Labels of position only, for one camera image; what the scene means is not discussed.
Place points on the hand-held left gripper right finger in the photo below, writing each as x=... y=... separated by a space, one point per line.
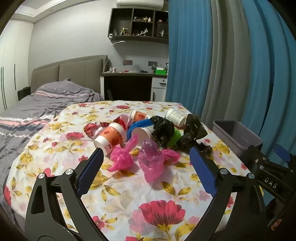
x=204 y=172

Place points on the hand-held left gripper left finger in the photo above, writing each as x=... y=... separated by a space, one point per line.
x=90 y=172

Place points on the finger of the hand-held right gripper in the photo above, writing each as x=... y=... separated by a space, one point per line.
x=255 y=157
x=282 y=151

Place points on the grey plastic bin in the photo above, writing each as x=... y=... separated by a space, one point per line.
x=233 y=136

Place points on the pink plastic bag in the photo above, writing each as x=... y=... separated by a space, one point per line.
x=121 y=157
x=153 y=162

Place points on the orange print paper cup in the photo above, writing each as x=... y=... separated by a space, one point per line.
x=111 y=139
x=138 y=115

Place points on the red plastic bag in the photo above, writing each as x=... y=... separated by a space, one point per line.
x=120 y=121
x=91 y=129

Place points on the black plastic bag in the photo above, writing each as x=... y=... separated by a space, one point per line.
x=163 y=131
x=193 y=131

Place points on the green textured roll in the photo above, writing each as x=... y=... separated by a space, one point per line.
x=174 y=139

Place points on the white grid print paper cup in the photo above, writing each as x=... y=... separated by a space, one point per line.
x=175 y=117

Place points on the plain white paper cup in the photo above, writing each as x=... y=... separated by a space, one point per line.
x=143 y=135

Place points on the blue textured roll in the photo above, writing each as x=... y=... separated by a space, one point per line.
x=136 y=126

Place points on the floral tablecloth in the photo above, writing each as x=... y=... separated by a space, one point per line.
x=129 y=201

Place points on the grey striped duvet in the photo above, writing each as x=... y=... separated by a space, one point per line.
x=32 y=109

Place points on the dark wooden desk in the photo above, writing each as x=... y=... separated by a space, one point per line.
x=127 y=85

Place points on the white drawer cabinet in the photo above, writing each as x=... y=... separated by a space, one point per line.
x=159 y=89

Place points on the blue and grey curtain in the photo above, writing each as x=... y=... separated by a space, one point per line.
x=231 y=58

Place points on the grey padded headboard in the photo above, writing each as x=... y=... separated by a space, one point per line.
x=69 y=71

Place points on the green box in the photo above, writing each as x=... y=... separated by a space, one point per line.
x=161 y=70

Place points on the white wardrobe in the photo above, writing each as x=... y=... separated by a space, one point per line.
x=13 y=64

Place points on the row of small figurines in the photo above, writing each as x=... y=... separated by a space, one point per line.
x=141 y=31

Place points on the white air conditioner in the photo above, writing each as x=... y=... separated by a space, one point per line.
x=140 y=4

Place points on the grey wall socket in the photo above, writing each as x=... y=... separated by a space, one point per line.
x=152 y=64
x=127 y=62

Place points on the dark wall shelf unit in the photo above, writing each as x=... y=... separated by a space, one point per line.
x=138 y=23

